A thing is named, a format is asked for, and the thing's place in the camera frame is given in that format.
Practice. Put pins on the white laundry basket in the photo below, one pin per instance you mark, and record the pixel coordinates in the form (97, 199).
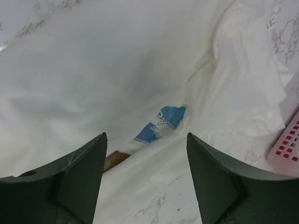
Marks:
(284, 156)

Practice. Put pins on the white printed t shirt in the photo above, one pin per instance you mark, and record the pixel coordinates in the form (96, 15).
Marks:
(145, 72)

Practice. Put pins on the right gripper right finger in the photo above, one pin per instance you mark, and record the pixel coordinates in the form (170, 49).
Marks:
(230, 191)

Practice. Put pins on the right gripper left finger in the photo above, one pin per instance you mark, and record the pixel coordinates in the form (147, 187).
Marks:
(64, 191)

